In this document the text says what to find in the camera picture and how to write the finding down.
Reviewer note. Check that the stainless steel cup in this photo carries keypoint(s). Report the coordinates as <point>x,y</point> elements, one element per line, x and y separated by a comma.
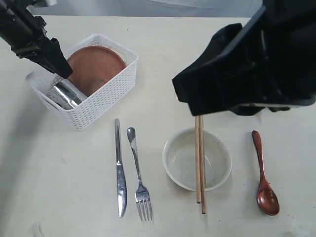
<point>66,95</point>

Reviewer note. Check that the wooden chopstick back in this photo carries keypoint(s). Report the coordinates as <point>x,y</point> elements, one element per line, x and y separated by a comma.
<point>201,165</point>

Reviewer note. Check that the silver table knife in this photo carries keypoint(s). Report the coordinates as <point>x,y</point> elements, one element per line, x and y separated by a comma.
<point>121,181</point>

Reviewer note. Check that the wooden handled metal scoop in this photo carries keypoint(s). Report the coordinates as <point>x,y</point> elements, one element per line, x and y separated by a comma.
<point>266,197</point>

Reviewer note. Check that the white perforated plastic basket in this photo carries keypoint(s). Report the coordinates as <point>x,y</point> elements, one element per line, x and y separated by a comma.
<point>100,101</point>

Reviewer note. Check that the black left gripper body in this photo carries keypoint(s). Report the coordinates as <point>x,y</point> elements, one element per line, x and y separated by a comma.
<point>26,35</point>

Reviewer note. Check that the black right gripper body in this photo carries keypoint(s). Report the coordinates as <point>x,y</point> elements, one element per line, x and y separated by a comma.
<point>283,32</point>

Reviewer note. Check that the silver fork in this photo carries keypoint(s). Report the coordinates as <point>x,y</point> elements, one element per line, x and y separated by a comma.
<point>142,196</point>

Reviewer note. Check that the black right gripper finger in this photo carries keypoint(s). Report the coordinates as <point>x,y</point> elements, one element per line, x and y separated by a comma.
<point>233,85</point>
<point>199,69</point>

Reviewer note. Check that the brown round plate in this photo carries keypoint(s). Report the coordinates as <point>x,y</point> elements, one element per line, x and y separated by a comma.
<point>93,67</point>

